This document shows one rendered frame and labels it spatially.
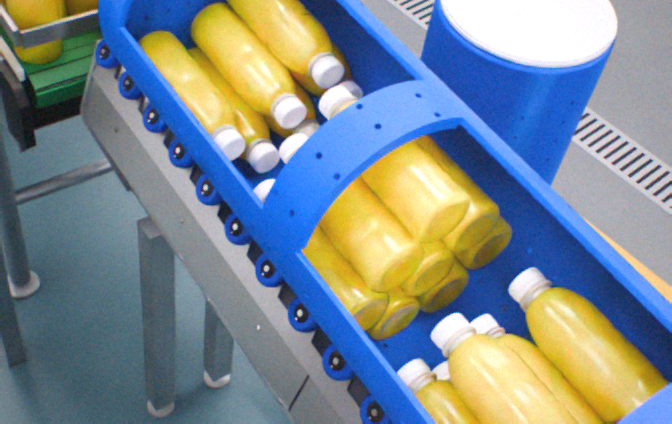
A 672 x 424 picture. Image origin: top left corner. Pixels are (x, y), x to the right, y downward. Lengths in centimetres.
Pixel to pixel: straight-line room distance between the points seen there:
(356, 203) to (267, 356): 29
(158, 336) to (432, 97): 100
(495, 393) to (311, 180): 28
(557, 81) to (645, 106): 170
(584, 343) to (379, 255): 22
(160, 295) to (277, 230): 78
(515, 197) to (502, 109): 38
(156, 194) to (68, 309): 98
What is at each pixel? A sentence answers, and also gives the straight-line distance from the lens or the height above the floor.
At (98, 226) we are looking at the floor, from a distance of 244.
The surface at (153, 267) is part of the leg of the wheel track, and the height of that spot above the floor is 54.
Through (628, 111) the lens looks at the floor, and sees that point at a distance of 308.
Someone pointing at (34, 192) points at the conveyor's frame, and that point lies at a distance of 211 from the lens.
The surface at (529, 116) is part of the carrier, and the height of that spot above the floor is 93.
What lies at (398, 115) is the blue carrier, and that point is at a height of 123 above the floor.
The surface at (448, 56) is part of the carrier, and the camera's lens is 145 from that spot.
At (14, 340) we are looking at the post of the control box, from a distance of 215.
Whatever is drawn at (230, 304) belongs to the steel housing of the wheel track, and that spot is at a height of 86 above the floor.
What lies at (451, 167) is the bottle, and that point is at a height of 115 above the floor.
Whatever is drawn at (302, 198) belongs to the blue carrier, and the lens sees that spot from 95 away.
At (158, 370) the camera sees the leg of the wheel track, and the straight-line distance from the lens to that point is 196.
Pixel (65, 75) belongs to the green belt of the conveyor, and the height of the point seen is 89.
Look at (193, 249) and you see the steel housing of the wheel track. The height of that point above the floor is 86.
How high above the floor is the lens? 187
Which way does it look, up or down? 48 degrees down
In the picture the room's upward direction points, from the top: 11 degrees clockwise
